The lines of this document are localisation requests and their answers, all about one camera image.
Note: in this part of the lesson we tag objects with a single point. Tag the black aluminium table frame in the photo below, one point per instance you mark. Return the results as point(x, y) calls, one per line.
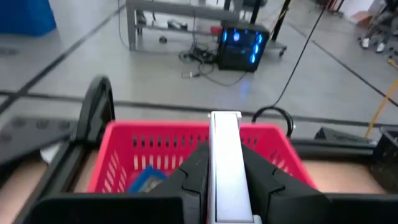
point(31, 140)

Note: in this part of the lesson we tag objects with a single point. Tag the red plastic basket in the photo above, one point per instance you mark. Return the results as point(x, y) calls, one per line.
point(155, 127)

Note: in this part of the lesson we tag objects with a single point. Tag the computer tower blue lights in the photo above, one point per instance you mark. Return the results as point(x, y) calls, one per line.
point(242, 59)

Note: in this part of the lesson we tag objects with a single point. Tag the black curved bracket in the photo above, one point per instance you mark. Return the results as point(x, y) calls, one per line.
point(96, 109)

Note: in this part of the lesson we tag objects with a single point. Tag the person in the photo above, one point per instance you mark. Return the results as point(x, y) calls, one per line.
point(385, 23)

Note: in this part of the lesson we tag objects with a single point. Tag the white digital clock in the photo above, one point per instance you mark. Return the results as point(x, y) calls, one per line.
point(228, 171)

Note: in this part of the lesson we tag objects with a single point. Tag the grey metal workbench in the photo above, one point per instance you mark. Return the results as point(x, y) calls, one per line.
point(174, 9)

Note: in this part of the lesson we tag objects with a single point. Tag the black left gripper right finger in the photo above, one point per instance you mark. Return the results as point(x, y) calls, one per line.
point(311, 208)

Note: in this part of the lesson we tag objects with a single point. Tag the stacked blue storage bins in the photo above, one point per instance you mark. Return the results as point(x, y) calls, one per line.
point(25, 15)

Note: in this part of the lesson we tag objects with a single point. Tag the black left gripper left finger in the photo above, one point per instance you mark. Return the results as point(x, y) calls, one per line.
point(155, 208)

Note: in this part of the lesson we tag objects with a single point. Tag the blue digital clock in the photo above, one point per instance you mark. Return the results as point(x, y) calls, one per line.
point(140, 183)

